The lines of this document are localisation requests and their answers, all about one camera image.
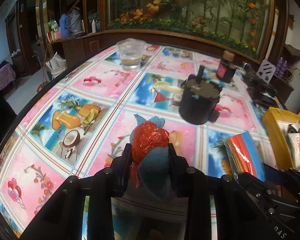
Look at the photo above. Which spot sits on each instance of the flower landscape mural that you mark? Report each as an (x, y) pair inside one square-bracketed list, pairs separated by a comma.
[(215, 17)]

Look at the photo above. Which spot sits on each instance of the gold door frame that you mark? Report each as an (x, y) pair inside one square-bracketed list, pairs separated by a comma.
[(43, 12)]

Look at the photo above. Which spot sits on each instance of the grey perforated phone stand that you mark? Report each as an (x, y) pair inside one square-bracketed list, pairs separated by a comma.
[(266, 71)]

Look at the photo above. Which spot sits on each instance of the blue towel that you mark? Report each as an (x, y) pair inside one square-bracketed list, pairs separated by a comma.
[(155, 177)]

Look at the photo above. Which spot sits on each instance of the clear plastic cup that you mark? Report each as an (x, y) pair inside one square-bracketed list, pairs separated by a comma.
[(131, 60)]

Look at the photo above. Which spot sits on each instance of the grey thermos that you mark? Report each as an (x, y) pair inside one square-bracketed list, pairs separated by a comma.
[(76, 23)]

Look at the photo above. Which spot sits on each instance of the pink box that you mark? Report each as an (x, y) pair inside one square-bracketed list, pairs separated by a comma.
[(53, 35)]

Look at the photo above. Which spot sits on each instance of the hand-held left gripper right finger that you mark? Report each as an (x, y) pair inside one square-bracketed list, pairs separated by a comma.
[(176, 170)]

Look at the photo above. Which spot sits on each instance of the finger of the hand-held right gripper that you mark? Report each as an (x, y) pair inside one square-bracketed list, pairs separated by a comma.
[(275, 176)]

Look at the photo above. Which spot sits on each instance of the yellow taped cardboard box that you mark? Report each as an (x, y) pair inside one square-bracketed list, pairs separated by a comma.
[(275, 130)]

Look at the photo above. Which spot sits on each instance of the purple bottle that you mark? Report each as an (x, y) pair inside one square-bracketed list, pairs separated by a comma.
[(280, 67), (285, 68)]

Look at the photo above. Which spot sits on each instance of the brown cardboard box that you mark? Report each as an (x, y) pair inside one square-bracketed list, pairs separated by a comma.
[(293, 52)]

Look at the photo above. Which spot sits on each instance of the green packet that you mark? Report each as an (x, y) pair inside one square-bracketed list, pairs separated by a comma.
[(53, 25)]

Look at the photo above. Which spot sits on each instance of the blue thermos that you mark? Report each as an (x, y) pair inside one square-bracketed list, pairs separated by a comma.
[(63, 26)]

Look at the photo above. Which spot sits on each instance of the white sack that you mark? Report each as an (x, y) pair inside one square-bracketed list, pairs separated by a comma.
[(56, 65)]

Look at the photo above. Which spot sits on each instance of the pink patterned cloth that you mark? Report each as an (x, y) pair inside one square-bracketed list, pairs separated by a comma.
[(1, 77)]

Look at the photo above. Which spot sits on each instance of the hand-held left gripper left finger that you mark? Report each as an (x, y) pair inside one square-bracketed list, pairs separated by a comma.
[(123, 165)]

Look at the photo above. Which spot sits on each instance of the black pouch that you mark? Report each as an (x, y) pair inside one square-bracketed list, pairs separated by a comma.
[(252, 78)]

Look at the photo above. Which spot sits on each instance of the white roll yellow bands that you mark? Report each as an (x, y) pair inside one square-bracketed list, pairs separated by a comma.
[(275, 20)]

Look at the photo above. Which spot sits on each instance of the dark bottle with cork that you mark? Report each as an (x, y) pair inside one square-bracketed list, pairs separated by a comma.
[(225, 71)]

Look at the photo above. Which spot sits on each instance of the dark speckled scourer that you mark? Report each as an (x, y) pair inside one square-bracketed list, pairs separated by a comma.
[(296, 130)]

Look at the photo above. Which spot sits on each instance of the red plastic bag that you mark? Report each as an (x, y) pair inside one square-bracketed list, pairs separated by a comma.
[(150, 140)]

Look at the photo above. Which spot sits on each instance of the small white bottle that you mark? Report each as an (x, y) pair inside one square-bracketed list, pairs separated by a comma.
[(93, 26)]

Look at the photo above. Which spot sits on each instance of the white red print packet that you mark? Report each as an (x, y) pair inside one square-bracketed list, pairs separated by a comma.
[(298, 150)]

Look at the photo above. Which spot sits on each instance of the black cylindrical container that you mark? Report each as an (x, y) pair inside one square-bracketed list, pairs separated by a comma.
[(197, 107)]

